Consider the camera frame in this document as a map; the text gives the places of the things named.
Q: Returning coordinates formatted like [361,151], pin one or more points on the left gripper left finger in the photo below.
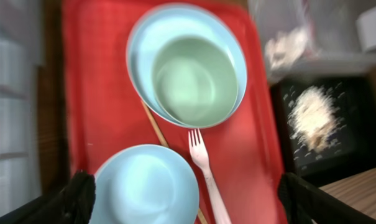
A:
[72,205]

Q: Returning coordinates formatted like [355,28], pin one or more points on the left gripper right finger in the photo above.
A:
[306,204]

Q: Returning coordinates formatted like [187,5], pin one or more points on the light blue bowl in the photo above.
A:
[145,184]

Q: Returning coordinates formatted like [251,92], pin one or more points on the food scraps and rice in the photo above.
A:
[313,119]

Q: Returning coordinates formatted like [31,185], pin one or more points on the wooden chopstick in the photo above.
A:
[164,143]

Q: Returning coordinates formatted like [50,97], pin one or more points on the white plastic fork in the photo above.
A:
[200,157]

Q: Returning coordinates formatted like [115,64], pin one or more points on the white tissue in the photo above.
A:
[286,48]

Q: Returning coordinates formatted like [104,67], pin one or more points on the green bowl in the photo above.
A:
[194,82]

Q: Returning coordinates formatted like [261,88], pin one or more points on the grey plastic dishwasher rack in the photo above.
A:
[21,52]

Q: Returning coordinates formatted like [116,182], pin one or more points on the black plastic tray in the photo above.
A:
[356,151]

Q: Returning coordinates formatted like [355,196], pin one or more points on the red plastic tray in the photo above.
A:
[106,115]

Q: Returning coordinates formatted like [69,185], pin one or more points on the clear plastic bin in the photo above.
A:
[336,35]

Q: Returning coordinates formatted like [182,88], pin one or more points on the light blue round plate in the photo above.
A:
[168,22]

